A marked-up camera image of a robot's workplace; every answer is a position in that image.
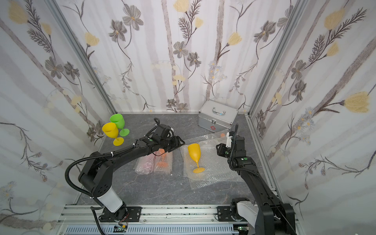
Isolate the orange glass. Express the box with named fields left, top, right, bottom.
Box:
left=154, top=149, right=173, bottom=174

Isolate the amber glass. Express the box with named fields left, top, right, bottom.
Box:
left=188, top=144, right=205, bottom=174

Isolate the pink glass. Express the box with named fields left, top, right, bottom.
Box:
left=135, top=154, right=155, bottom=175

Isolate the green plastic wine glass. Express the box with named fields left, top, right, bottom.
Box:
left=110, top=114, right=130, bottom=137

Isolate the yellow glass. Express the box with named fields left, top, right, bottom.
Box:
left=102, top=122, right=124, bottom=146

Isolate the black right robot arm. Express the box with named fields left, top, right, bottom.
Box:
left=216, top=131, right=296, bottom=235

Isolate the silver aluminium first aid case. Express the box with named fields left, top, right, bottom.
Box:
left=198, top=100, right=238, bottom=132

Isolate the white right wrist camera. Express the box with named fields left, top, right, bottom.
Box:
left=226, top=132, right=233, bottom=148

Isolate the black corrugated cable conduit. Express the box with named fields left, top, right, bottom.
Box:
left=64, top=152, right=136, bottom=235

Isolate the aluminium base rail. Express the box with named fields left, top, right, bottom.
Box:
left=53, top=205, right=254, bottom=235

